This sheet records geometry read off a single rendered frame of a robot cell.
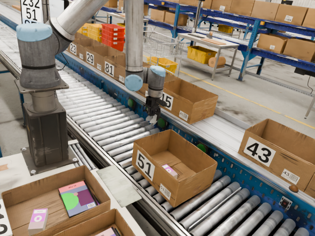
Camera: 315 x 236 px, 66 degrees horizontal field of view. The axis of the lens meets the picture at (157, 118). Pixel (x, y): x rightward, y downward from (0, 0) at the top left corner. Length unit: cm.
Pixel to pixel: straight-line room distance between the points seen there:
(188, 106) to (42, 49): 96
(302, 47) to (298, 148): 422
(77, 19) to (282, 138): 139
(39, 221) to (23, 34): 80
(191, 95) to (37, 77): 123
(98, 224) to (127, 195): 25
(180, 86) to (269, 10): 450
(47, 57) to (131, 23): 42
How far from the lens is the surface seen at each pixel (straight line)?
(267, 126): 175
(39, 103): 135
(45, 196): 134
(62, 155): 150
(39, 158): 147
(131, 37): 119
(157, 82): 137
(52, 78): 129
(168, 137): 158
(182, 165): 155
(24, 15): 237
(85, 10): 135
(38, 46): 125
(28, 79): 130
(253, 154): 151
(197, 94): 201
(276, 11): 630
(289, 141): 172
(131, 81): 122
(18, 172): 152
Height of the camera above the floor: 170
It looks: 28 degrees down
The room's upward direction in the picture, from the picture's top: 8 degrees clockwise
